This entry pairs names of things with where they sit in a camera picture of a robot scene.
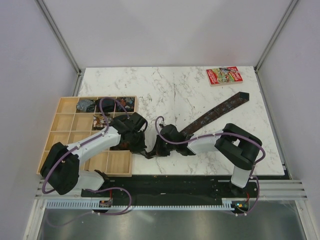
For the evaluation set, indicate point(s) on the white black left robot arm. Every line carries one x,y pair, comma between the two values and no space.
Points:
61,168

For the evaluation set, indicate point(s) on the white slotted cable duct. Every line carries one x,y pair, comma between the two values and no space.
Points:
73,204

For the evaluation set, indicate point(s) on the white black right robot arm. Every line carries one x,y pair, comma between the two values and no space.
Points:
241,148

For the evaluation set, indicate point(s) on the brown floral necktie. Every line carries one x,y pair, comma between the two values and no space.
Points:
216,112

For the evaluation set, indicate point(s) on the red brown rolled tie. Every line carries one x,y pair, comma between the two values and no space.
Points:
122,146

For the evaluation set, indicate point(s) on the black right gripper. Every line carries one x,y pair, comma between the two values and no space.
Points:
159,152

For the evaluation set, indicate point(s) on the aluminium frame rail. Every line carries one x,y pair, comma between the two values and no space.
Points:
270,190

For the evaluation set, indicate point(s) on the grey rolled tie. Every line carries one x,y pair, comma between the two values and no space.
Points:
86,105

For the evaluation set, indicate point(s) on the dark multicolour rolled tie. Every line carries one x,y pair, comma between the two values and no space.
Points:
128,102

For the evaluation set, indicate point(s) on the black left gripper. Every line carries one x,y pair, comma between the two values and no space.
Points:
140,147

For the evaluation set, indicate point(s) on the beige patterned rolled tie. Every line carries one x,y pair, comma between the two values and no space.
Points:
99,122

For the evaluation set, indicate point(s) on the black rolled tie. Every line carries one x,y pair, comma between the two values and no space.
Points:
108,105

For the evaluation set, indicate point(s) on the red paperback book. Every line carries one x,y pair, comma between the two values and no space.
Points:
224,76

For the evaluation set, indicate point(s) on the wooden compartment tray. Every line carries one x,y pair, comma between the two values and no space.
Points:
72,125

